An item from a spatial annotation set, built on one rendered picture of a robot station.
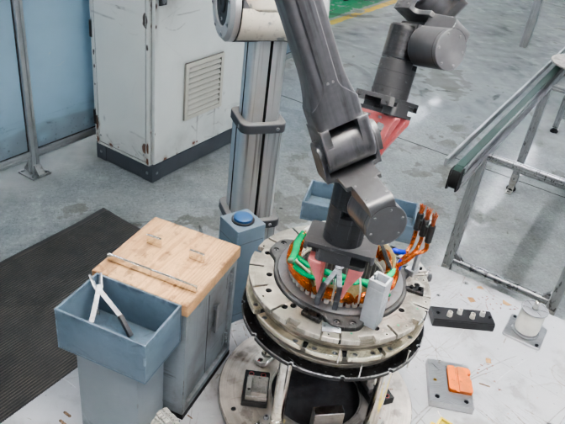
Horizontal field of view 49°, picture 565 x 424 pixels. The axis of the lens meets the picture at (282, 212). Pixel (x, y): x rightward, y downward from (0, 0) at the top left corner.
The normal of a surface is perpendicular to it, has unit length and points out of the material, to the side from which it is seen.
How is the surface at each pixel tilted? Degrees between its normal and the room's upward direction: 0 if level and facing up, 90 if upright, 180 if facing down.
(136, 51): 90
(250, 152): 90
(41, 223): 0
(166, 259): 0
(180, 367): 90
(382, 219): 88
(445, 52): 77
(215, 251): 0
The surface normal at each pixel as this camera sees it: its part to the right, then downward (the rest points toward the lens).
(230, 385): 0.11, -0.84
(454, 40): 0.49, 0.31
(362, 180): -0.26, -0.76
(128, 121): -0.57, 0.47
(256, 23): 0.29, 0.72
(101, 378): -0.38, 0.46
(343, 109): 0.26, 0.35
